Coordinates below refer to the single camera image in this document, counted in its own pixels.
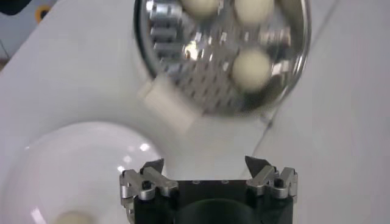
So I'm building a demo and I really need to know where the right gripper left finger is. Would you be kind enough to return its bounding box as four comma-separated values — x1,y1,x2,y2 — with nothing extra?
119,158,180,214

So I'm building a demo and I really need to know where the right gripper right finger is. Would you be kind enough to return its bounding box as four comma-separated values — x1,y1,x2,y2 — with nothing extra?
244,155,299,201

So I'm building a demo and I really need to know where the white steamed baozi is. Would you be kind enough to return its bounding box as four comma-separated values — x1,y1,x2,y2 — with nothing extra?
231,47,274,94
233,0,275,25
53,210,94,224
179,0,222,19

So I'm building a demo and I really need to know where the stainless steel steamer basket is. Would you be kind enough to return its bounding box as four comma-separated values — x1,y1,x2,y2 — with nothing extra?
133,0,312,118

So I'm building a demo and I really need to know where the white round plate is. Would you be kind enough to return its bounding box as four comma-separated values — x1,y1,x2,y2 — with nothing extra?
0,121,167,224

